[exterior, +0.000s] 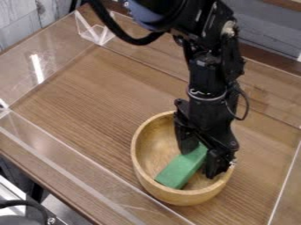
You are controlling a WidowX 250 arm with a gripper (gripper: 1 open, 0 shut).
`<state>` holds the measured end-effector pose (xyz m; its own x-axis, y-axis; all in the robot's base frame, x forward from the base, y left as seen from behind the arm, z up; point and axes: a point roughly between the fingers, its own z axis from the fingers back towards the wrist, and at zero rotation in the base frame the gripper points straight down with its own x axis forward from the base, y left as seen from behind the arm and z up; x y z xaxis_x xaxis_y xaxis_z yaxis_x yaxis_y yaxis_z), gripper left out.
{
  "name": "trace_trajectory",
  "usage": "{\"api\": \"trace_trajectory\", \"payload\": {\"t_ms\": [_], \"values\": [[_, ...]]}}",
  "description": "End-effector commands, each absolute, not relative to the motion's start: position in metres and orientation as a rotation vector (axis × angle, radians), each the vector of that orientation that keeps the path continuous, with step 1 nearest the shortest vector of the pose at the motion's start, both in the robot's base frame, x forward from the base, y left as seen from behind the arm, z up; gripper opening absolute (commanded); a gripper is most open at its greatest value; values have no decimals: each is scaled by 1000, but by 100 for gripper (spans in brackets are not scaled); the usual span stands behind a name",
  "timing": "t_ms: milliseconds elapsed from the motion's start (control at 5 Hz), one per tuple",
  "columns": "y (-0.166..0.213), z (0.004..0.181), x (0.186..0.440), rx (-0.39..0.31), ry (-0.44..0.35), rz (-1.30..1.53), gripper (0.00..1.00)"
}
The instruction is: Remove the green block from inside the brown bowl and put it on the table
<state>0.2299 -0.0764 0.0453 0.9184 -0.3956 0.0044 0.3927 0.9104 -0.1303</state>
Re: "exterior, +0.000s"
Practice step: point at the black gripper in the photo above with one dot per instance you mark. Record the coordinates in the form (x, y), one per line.
(202, 121)

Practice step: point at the green rectangular block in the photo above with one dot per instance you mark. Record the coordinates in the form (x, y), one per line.
(180, 168)

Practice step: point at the brown wooden bowl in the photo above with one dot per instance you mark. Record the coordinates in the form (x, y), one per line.
(154, 147)

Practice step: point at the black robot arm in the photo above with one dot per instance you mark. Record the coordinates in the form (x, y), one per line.
(204, 29)

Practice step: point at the clear acrylic tray wall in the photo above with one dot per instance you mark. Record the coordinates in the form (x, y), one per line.
(75, 100)

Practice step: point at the clear acrylic corner bracket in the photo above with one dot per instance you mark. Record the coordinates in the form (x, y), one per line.
(91, 28)

